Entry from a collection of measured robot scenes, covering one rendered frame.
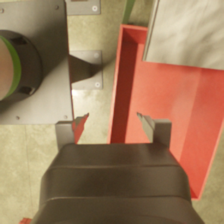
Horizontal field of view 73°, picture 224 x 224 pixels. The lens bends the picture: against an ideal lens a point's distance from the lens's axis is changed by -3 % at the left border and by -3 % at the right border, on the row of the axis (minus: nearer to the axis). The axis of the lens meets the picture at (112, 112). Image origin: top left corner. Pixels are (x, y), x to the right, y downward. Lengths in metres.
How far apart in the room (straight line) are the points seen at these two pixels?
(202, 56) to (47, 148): 1.36
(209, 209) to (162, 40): 1.93
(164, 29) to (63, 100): 0.29
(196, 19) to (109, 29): 0.92
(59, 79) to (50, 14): 0.13
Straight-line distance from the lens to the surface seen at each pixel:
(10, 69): 0.29
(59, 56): 0.36
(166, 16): 0.42
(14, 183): 1.90
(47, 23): 0.38
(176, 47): 0.45
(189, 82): 0.80
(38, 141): 1.53
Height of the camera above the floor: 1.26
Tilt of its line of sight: 76 degrees down
